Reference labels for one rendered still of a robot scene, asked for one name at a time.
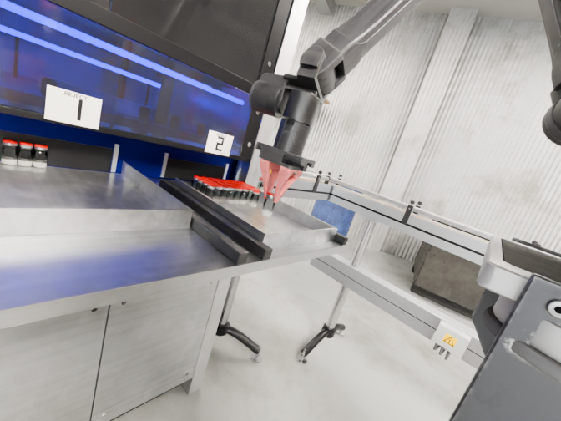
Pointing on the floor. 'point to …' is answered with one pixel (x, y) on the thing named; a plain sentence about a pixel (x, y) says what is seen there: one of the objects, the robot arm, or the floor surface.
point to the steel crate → (447, 278)
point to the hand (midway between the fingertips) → (271, 196)
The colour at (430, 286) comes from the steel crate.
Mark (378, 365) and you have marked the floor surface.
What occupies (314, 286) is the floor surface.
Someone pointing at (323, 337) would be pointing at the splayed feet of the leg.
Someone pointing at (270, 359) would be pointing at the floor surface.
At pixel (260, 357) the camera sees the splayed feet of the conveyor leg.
